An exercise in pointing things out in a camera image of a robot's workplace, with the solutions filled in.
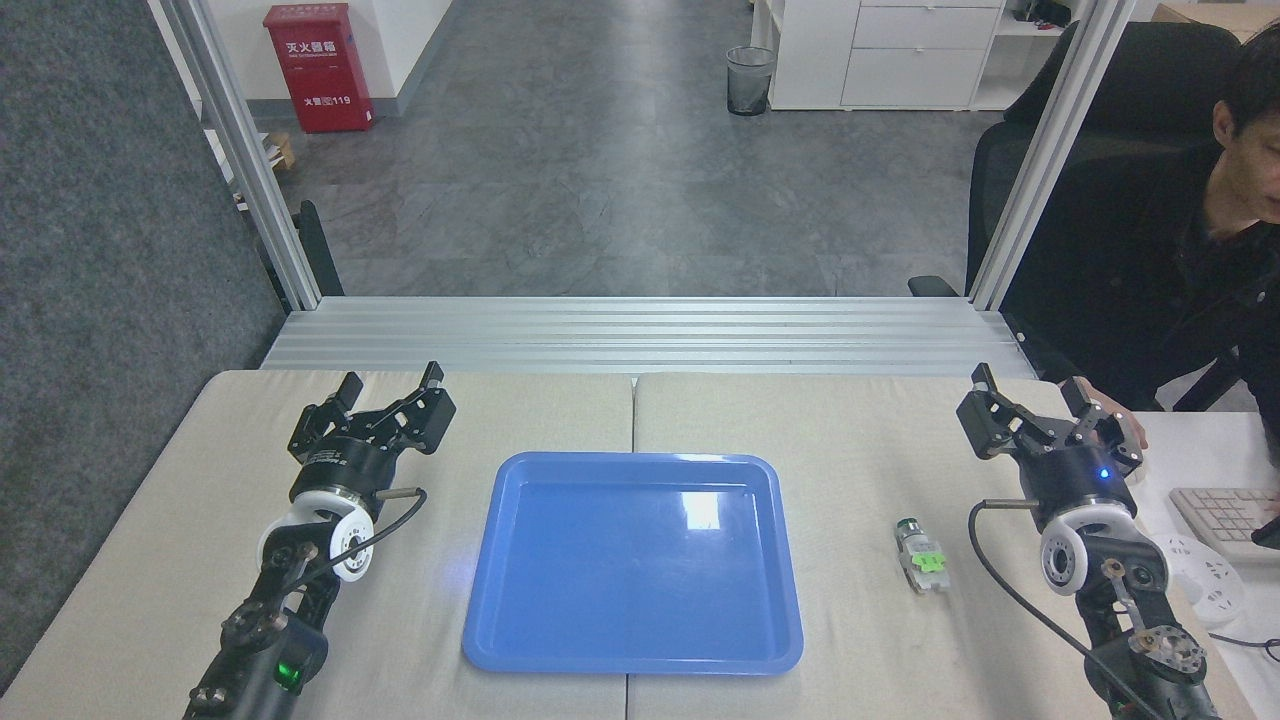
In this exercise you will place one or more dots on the silver aluminium post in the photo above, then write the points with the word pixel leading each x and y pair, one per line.
pixel 1050 150
pixel 245 160

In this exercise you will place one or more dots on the blue plastic tray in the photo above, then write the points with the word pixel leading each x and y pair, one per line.
pixel 632 565

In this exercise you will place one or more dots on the silver aluminium rail platform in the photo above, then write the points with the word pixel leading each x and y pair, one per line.
pixel 640 335

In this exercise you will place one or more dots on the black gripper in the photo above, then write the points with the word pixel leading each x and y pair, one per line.
pixel 345 465
pixel 1080 485

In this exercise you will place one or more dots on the small cardboard box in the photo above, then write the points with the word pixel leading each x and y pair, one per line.
pixel 282 150

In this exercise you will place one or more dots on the white power strip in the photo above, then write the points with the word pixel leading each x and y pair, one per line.
pixel 1205 580

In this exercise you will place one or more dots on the person's right hand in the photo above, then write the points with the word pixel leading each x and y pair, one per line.
pixel 1128 420

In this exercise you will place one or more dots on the white side desk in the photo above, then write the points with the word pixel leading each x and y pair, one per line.
pixel 1250 660

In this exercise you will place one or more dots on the white keyboard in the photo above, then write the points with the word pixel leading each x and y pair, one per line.
pixel 1225 515

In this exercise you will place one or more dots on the red fire extinguisher box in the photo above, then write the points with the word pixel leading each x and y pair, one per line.
pixel 320 70

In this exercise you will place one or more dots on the black office chair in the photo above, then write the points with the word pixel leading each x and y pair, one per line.
pixel 1110 110

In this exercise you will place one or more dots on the white drawer cabinet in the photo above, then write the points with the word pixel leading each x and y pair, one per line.
pixel 890 55

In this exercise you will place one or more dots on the grey felt partition panel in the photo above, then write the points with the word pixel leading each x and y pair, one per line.
pixel 110 300

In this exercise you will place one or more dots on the person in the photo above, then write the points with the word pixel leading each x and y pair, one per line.
pixel 1150 270

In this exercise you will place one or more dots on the mesh waste bin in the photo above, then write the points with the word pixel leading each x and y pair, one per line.
pixel 750 80

